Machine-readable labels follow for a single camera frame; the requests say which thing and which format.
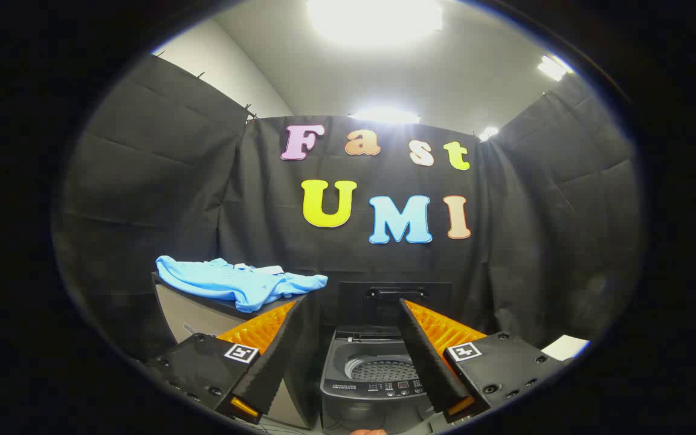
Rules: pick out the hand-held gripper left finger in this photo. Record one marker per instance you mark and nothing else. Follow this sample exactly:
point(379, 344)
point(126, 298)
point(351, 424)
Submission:
point(275, 356)

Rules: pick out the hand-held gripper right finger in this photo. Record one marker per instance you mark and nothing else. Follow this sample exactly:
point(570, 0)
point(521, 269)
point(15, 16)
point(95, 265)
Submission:
point(423, 356)

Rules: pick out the dark grey washing machine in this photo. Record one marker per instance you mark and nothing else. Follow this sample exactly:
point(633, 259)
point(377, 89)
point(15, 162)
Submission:
point(363, 393)

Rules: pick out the glass washing machine lid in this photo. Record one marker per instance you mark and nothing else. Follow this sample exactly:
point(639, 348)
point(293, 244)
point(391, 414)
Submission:
point(354, 302)

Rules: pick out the light blue polo shirt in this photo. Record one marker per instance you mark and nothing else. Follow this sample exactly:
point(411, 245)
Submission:
point(227, 281)

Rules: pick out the grey cabinet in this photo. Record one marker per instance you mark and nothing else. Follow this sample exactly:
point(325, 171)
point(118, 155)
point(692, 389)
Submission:
point(191, 314)

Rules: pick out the white flat panel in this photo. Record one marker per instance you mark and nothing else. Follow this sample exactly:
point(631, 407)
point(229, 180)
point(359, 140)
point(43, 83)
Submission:
point(565, 348)

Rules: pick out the large ceiling light panel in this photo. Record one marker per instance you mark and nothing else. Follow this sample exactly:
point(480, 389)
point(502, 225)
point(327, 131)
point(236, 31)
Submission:
point(375, 18)

